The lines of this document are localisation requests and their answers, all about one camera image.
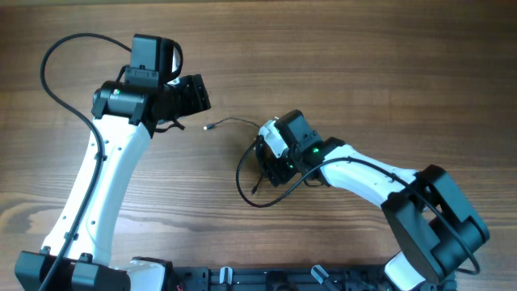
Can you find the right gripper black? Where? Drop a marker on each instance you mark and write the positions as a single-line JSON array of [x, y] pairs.
[[271, 169]]

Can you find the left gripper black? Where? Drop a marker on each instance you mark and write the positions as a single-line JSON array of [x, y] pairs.
[[195, 94]]

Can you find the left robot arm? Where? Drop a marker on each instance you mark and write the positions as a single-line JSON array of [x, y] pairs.
[[150, 95]]

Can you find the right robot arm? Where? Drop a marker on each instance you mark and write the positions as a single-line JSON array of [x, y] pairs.
[[435, 225]]

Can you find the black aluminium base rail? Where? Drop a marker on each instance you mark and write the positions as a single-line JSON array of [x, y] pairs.
[[346, 278]]

